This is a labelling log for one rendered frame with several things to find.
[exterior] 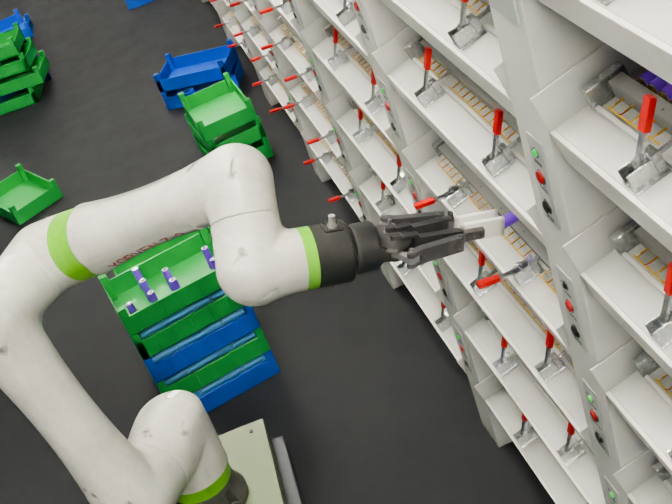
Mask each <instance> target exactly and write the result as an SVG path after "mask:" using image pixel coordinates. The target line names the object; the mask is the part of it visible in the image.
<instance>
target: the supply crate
mask: <svg viewBox="0 0 672 504"><path fill-rule="evenodd" d="M198 232H199V233H197V234H195V235H193V236H191V237H189V238H187V239H186V240H184V241H182V242H180V243H178V244H176V245H174V246H172V247H170V248H168V249H166V250H165V251H163V252H161V253H159V254H157V255H155V256H153V257H151V258H149V259H147V260H145V261H144V262H142V263H140V264H138V265H136V266H134V267H138V268H139V270H140V272H141V274H142V276H143V278H145V279H146V280H147V282H148V284H149V286H150V288H151V290H154V291H155V293H156V295H157V297H158V300H157V301H155V302H153V303H152V302H149V301H148V299H147V297H146V295H145V293H144V291H143V290H141V288H140V286H139V284H138V282H137V280H136V278H135V276H134V274H133V272H132V269H133V268H134V267H132V268H130V269H128V270H126V271H124V272H122V273H121V274H119V275H117V276H115V277H113V278H111V279H109V280H108V278H107V276H106V274H103V275H99V276H98V278H99V280H100V282H101V284H102V286H103V288H104V290H105V291H106V293H107V295H108V297H109V299H110V301H111V303H112V304H113V306H114V308H115V310H116V311H117V313H118V315H119V317H120V319H121V320H122V322H123V324H124V326H125V328H126V329H127V331H128V333H129V335H130V336H131V337H132V336H133V335H135V334H137V333H139V332H141V331H143V330H145V329H146V328H148V327H150V326H152V325H154V324H156V323H158V322H159V321H161V320H163V319H165V318H167V317H169V316H171V315H172V314H174V313H176V312H178V311H180V310H182V309H184V308H185V307H187V306H189V305H191V304H193V303H195V302H197V301H198V300H200V299H202V298H204V297H206V296H208V295H210V294H211V293H213V292H215V291H217V290H219V289H221V287H220V285H219V282H218V280H217V275H216V269H215V270H214V269H210V268H209V265H208V263H207V261H206V259H205V257H204V255H203V252H202V250H201V248H202V247H203V246H208V248H209V250H210V252H211V255H212V257H214V249H213V242H212V236H211V235H210V234H209V233H208V231H207V229H206V228H204V229H201V230H198ZM165 267H168V268H169V270H170V272H171V274H172V276H173V277H175V278H176V279H177V281H178V283H179V285H180V287H181V288H179V289H177V290H175V291H171V289H170V287H169V285H168V283H167V281H166V279H165V277H164V275H163V273H162V269H163V268H165ZM128 301H132V302H133V304H134V306H135V308H136V310H137V311H136V312H134V313H132V314H130V313H129V311H128V309H127V307H126V305H125V304H126V303H127V302H128Z"/></svg>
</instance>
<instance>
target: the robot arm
mask: <svg viewBox="0 0 672 504"><path fill-rule="evenodd" d="M328 218H329V221H324V222H321V223H320V224H314V225H309V226H304V227H298V228H292V229H287V228H285V227H284V226H283V225H282V223H281V220H280V216H279V211H278V206H277V200H276V193H275V185H274V177H273V171H272V168H271V166H270V164H269V162H268V160H267V159H266V157H265V156H264V155H263V154H262V153H261V152H260V151H258V150H257V149H255V148H253V147H252V146H249V145H246V144H241V143H231V144H226V145H223V146H220V147H218V148H217V149H215V150H213V151H212V152H210V153H209V154H207V155H206V156H204V157H202V158H201V159H199V160H197V161H196V162H194V163H192V164H190V165H188V166H187V167H185V168H183V169H180V170H178V171H176V172H174V173H172V174H170V175H168V176H166V177H164V178H161V179H159V180H157V181H154V182H152V183H150V184H147V185H145V186H142V187H139V188H137V189H134V190H131V191H128V192H125V193H122V194H119V195H115V196H112V197H108V198H104V199H100V200H96V201H91V202H86V203H82V204H79V205H77V206H76V207H75V208H73V209H70V210H67V211H64V212H61V213H58V214H55V215H53V216H50V217H47V218H45V219H42V220H40V221H37V222H35V223H32V224H30V225H28V226H26V227H24V228H23V229H22V230H20V231H19V232H18V233H17V234H16V236H15V237H14V238H13V240H12V241H11V242H10V244H9V245H8V246H7V248H6V249H5V250H4V252H3V253H2V255H1V256H0V389H1V390H2V391H3V392H4V393H5V394H6V395H7V396H8V397H9V398H10V399H11V401H12V402H13V403H14V404H15V405H16V406H17V407H18V408H19V409H20V410H21V411H22V413H23V414H24V415H25V416H26V417H27V418H28V419H29V421H30V422H31V423H32V424H33V425H34V426H35V428H36V429H37V430H38V431H39V432H40V434H41V435H42V436H43V437H44V439H45V440H46V441H47V442H48V444H49V445H50V446H51V448H52V449H53V450H54V451H55V453H56V454H57V456H58V457H59V458H60V460H61V461H62V462H63V464H64V465H65V467H66V468H67V469H68V471H69V472H70V474H71V475H72V477H73V478H74V480H75V481H76V483H77V484H78V486H79V487H80V489H81V490H82V492H83V493H84V495H85V497H86V499H87V500H88V502H89V503H90V504H245V503H246V501H247V498H248V493H249V490H248V485H247V483H246V480H245V478H244V477H243V475H242V474H240V473H239V472H238V471H236V470H233V469H232V468H231V467H230V465H229V461H228V456H227V453H226V451H225V449H224V447H223V445H222V443H221V441H220V439H219V437H218V434H217V432H216V430H215V428H214V426H213V424H212V422H211V420H210V418H209V416H208V414H207V412H206V410H205V408H204V406H203V404H202V402H201V401H200V399H199V398H198V397H197V396H196V395H195V394H193V393H191V392H188V391H184V390H174V391H169V392H165V393H163V394H160V395H158V396H156V397H155V398H153V399H152V400H150V401H149V402H148V403H147V404H146V405H145V406H144V407H143V408H142V409H141V410H140V412H139V414H138V415H137V417H136V419H135V422H134V424H133V427H132V429H131V432H130V434H129V437H128V440H127V439H126V438H125V437H124V436H123V434H122V433H121V432H120V431H119V430H118V429H117V428H116V427H115V426H114V425H113V423H112V422H111V421H110V420H109V419H108V418H107V416H106V415H105V414H104V413H103V412H102V411H101V409H100V408H99V407H98V406H97V405H96V403H95V402H94V401H93V400H92V398H91V397H90V396H89V395H88V393H87V392H86V391H85V389H84V388H83V387H82V385H81V384H80V383H79V381H78V380H77V379H76V377H75V376H74V375H73V373H72V372H71V370H70V369H69V367H68V366H67V365H66V363H65V362H64V360H63V359H62V357H61V356H60V354H59V353H58V351H57V350H56V348H55V347H54V345H53V344H52V342H51V340H50V339H49V337H48V336H47V334H46V332H45V331H44V329H43V326H42V317H43V315H44V313H45V311H46V310H47V308H48V307H49V306H50V305H51V303H53V302H54V301H55V300H56V299H57V298H58V297H59V296H60V295H61V294H62V293H63V292H64V291H65V290H66V289H68V288H70V287H73V286H75V285H78V284H80V283H82V282H84V281H87V280H89V279H91V278H93V277H95V276H97V275H103V274H106V273H108V272H110V271H111V270H113V269H115V268H116V267H118V266H120V265H121V264H123V263H125V262H127V261H128V260H130V259H132V258H134V257H136V256H138V255H139V254H141V253H143V252H145V251H147V250H149V249H152V248H154V247H156V246H158V245H160V244H163V243H165V242H167V241H170V240H172V239H175V238H178V237H180V236H183V235H186V234H189V233H192V232H195V231H198V230H201V229H204V228H207V227H209V226H210V227H211V235H212V242H213V249H214V257H215V267H216V275H217V280H218V282H219V285H220V287H221V288H222V290H223V291H224V293H225V294H226V295H227V296H228V297H229V298H231V299H232V300H233V301H235V302H237V303H239V304H242V305H245V306H250V307H258V306H264V305H267V304H270V303H272V302H274V301H276V300H279V299H281V298H283V297H286V296H289V295H292V294H295V293H299V292H303V291H308V290H313V289H318V288H323V287H328V286H337V285H338V284H343V283H348V282H353V281H354V279H355V277H356V274H358V275H359V274H364V273H369V272H374V271H378V270H379V269H380V268H381V266H382V264H383V263H384V262H398V261H400V260H401V261H403V262H405V263H407V268H408V269H415V268H416V267H418V266H419V265H421V264H423V263H427V262H430V261H433V260H437V259H440V258H443V257H447V256H450V255H453V254H457V253H460V252H463V251H464V243H465V242H467V241H473V240H478V239H484V238H489V237H495V236H500V235H504V228H505V218H504V216H499V217H498V210H497V209H491V210H485V211H480V212H475V213H470V214H465V215H460V216H455V217H453V212H452V211H448V215H447V216H446V215H445V212H444V211H433V212H423V213H413V214H403V215H386V214H383V215H381V216H380V225H376V226H375V225H374V224H373V223H372V222H371V221H363V222H358V223H352V224H348V226H347V225H346V223H345V222H344V221H342V220H339V219H335V214H329V215H328Z"/></svg>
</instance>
